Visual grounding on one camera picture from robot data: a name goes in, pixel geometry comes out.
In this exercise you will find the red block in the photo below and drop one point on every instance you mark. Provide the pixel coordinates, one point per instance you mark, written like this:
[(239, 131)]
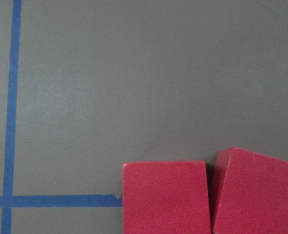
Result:
[(249, 193), (165, 197)]

